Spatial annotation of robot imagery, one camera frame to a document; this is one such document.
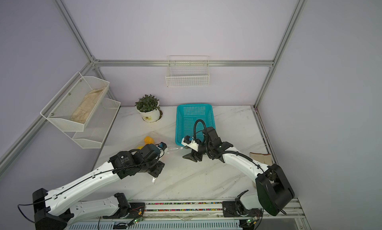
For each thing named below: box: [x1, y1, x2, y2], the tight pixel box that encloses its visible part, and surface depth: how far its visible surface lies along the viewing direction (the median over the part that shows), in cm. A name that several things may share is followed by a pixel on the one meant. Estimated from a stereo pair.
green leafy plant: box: [134, 94, 161, 113], surface depth 100 cm
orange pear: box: [144, 135, 155, 146], surface depth 96 cm
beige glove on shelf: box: [70, 87, 105, 124], surface depth 80 cm
